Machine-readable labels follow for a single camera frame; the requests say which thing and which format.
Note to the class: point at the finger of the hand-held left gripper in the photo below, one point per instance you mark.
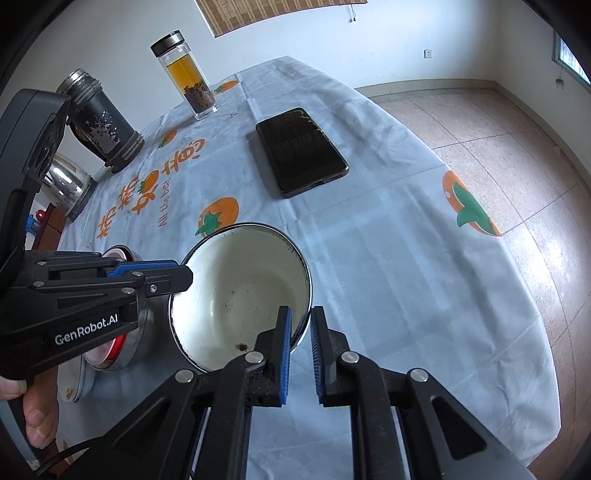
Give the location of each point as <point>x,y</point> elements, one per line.
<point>143,266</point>
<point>171,279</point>

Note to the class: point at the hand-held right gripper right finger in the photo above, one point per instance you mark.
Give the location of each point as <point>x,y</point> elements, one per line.
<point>317,355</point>

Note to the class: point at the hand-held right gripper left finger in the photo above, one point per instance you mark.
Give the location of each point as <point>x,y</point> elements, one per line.
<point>284,355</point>

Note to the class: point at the white enamel bowl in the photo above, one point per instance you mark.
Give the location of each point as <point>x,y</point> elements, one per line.
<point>240,277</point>

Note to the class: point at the person's left hand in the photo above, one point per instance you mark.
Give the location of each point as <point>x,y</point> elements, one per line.
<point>41,406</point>

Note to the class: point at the steel electric kettle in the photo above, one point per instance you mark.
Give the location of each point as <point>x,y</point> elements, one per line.
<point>69,184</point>

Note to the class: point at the brown wooden sideboard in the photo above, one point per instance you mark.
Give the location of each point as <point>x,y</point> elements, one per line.
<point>51,233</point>

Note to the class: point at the red lined steel bowl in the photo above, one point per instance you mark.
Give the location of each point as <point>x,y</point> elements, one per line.
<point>138,332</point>

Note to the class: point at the worn black thermos jug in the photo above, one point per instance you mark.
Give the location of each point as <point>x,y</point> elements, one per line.
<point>101,129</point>

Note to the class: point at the orange printed white tablecloth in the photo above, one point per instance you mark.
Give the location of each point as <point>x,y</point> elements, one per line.
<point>392,277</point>

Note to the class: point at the large steel bowl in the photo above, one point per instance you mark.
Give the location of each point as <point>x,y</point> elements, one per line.
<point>74,383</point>

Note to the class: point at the black smartphone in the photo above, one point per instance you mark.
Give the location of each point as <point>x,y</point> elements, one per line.
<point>300,150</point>

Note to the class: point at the glass tea bottle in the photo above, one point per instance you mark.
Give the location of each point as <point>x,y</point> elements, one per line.
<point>184,74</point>

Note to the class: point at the bamboo window blind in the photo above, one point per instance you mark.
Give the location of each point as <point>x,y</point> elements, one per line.
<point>240,11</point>

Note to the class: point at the window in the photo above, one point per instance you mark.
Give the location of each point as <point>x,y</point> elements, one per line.
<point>570,57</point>

